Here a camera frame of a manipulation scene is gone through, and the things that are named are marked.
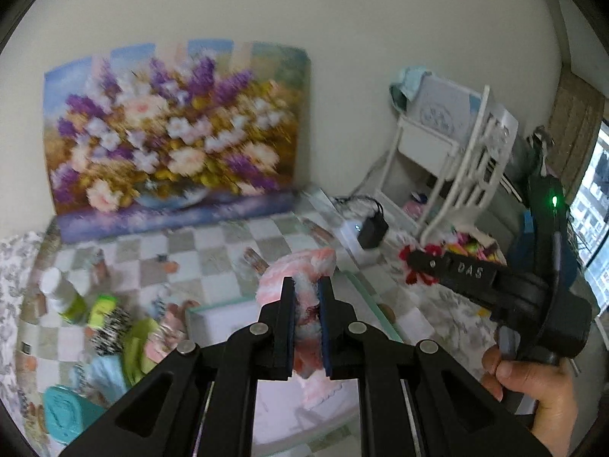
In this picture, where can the white desk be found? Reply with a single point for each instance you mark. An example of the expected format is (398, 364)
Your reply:
(418, 143)

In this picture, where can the red scrunchie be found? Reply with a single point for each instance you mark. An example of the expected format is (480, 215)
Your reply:
(409, 273)

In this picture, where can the green cloth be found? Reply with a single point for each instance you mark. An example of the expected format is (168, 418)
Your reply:
(138, 347)

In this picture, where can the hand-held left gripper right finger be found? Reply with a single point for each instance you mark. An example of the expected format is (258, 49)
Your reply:
(326, 323)

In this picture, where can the pile of colourful toys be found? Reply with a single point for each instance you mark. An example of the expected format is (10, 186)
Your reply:
(471, 247)

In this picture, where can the white wooden chair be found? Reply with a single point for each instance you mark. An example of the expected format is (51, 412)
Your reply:
(480, 152)

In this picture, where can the person's right hand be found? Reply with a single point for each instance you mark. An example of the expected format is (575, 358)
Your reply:
(547, 400)

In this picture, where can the small green box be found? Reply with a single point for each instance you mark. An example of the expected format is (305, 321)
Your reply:
(102, 309)

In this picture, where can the woven window blind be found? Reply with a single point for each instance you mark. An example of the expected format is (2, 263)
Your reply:
(575, 123)

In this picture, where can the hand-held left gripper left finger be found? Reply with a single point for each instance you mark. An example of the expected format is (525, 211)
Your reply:
(289, 323)

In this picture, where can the teal cloth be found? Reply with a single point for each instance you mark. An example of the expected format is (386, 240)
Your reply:
(407, 85)

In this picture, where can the black power adapter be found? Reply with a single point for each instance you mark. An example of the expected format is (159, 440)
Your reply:
(373, 233)

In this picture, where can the window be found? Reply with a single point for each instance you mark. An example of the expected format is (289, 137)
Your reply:
(590, 209)

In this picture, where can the pink white striped towel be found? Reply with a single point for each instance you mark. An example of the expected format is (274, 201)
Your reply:
(304, 262)

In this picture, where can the teal rimmed shallow box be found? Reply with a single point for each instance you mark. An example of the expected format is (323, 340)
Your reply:
(223, 316)

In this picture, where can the white bottle green label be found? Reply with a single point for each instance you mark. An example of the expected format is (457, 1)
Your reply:
(57, 288)

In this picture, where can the checkered tablecloth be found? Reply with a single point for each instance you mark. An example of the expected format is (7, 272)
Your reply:
(204, 266)

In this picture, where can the flower painting canvas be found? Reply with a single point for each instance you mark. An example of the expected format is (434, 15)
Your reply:
(166, 143)

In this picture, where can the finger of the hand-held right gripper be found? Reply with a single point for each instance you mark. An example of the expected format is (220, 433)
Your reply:
(456, 269)

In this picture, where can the teal plastic container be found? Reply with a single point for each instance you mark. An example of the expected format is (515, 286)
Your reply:
(66, 412)

